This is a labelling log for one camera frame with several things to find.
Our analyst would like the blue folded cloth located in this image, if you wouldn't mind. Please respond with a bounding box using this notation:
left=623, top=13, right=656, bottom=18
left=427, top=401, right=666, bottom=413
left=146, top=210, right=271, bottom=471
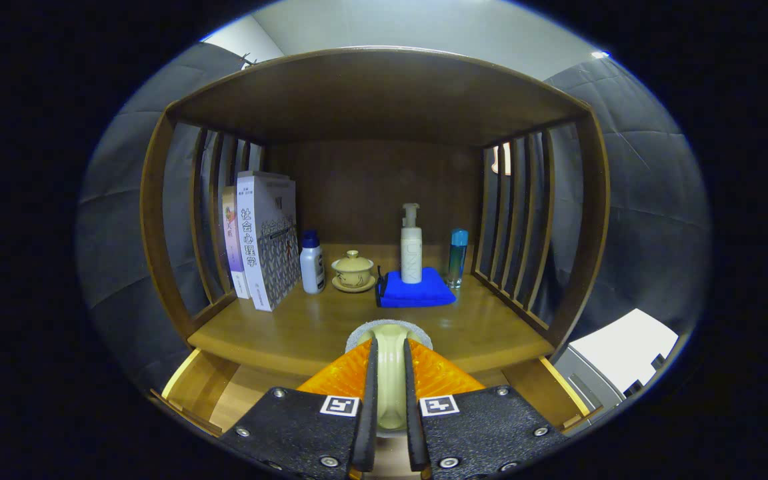
left=376, top=267, right=457, bottom=309

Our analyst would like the wooden drawer with black knob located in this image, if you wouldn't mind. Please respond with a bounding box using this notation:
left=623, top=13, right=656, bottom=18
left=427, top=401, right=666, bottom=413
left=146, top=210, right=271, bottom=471
left=151, top=347, right=601, bottom=480

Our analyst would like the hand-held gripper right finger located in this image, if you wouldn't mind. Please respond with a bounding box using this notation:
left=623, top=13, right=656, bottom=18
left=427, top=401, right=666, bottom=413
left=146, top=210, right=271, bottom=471
left=403, top=337, right=568, bottom=480

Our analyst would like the wooden countertop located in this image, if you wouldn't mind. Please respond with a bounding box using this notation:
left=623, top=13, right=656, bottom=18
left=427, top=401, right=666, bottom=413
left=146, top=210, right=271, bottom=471
left=187, top=243, right=555, bottom=377

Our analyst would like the white bottle with blue cap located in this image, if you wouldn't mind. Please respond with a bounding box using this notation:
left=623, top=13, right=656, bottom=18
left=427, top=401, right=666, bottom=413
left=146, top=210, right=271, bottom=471
left=299, top=230, right=326, bottom=295

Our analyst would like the black backdrop cloth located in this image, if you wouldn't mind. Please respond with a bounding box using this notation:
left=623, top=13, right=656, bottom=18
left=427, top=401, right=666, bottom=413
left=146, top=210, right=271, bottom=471
left=76, top=43, right=711, bottom=394

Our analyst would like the brown wooden cabinet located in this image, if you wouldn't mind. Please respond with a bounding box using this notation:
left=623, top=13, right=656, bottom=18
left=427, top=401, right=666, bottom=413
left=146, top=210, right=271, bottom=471
left=141, top=45, right=611, bottom=437

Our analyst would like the thick white book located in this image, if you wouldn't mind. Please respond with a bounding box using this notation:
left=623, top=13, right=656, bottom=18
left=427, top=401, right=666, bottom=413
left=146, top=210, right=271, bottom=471
left=237, top=171, right=303, bottom=313

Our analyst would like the green handled sponge brush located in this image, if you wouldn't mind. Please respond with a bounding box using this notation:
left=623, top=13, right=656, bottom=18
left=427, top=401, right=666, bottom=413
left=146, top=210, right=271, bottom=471
left=345, top=319, right=433, bottom=437

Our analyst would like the thin purple book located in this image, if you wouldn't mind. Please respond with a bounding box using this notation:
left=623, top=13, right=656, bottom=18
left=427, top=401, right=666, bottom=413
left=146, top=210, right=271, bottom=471
left=221, top=186, right=251, bottom=300

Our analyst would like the white grey plastic case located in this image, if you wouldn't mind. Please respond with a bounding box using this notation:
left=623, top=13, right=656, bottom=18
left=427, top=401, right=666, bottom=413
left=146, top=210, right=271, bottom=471
left=553, top=308, right=679, bottom=427

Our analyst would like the clear blue bottle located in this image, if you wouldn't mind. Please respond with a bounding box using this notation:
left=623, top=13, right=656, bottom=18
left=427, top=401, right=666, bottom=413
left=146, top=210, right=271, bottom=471
left=447, top=229, right=469, bottom=289

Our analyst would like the white pump bottle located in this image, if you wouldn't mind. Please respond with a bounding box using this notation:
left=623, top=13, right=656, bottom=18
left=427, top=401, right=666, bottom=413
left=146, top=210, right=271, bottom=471
left=401, top=203, right=423, bottom=285

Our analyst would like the yellow lidded teacup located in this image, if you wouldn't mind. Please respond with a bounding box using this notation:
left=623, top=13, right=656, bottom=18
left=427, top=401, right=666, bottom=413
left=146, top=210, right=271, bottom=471
left=331, top=250, right=377, bottom=293

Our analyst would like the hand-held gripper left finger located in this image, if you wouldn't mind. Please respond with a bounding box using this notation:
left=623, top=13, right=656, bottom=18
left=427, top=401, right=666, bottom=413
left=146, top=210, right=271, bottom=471
left=219, top=337, right=379, bottom=480

